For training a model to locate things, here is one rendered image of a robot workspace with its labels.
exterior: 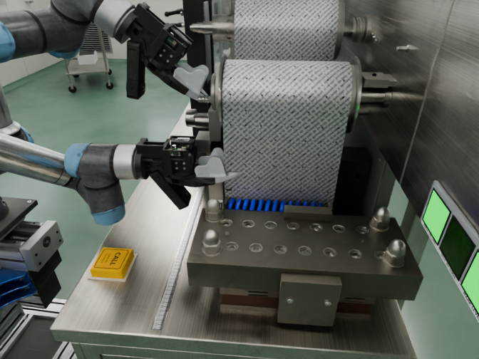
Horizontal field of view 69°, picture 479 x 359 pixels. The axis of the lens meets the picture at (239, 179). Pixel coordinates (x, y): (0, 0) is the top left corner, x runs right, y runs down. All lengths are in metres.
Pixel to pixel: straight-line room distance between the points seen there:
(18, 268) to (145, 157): 0.66
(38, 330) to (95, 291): 0.95
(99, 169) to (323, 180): 0.46
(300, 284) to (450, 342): 1.45
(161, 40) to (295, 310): 0.55
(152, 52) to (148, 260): 0.45
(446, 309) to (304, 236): 1.52
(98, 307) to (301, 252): 0.41
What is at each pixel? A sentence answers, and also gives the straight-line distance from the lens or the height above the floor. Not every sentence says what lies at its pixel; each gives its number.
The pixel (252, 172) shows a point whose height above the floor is 1.10.
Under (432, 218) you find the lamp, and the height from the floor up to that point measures 1.18.
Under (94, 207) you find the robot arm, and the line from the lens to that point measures 0.83.
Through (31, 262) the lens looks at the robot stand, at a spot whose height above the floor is 0.72.
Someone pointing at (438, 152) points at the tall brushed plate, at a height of 1.25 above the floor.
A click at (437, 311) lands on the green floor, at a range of 2.10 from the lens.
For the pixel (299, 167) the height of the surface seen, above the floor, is 1.12.
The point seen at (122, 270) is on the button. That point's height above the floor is 0.92.
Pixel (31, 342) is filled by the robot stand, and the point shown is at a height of 0.21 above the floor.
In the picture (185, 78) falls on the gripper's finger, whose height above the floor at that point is 1.28.
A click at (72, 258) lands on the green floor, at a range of 2.31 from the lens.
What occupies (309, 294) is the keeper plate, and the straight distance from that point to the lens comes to 0.63.
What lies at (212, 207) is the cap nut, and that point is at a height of 1.06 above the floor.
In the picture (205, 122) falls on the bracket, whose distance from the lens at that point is 0.77.
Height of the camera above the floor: 1.47
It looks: 32 degrees down
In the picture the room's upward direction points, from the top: straight up
